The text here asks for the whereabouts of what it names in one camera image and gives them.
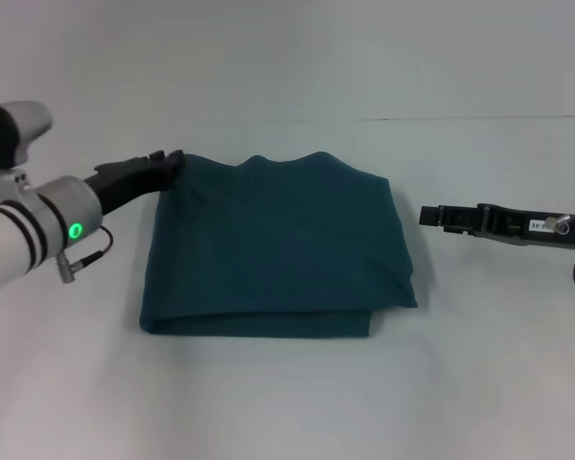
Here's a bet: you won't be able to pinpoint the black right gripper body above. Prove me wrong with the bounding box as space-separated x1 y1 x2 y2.
473 202 575 251

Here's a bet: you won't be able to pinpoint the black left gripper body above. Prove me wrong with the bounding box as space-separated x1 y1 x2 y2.
82 155 167 218

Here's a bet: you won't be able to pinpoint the blue shirt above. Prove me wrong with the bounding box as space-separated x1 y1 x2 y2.
138 150 420 339

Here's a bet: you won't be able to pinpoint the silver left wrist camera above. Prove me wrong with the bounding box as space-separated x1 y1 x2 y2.
0 100 55 186

